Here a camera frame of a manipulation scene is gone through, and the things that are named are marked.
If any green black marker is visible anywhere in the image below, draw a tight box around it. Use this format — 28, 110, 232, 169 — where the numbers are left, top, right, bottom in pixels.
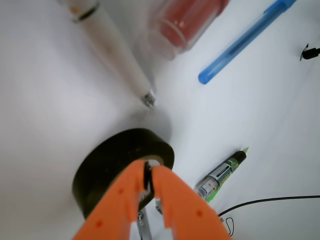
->
194, 147, 249, 203

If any black cable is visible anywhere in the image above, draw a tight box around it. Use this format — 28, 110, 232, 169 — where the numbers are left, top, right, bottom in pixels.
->
216, 195, 320, 218

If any white click pen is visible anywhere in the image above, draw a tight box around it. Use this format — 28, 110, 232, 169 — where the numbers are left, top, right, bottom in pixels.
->
60, 0, 156, 109

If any black tape roll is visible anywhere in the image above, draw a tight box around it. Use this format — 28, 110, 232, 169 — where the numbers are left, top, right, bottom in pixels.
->
72, 128, 175, 218

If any red highlighter marker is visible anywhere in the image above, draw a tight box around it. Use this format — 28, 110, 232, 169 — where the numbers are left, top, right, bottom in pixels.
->
147, 0, 230, 60

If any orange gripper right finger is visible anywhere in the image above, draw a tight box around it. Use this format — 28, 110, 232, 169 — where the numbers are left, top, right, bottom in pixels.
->
151, 166, 231, 240

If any light blue pen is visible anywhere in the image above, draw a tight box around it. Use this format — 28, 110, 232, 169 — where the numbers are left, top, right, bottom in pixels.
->
198, 0, 296, 85

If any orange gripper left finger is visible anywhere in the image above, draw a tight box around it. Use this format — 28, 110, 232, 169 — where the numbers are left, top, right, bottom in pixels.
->
74, 160, 145, 240

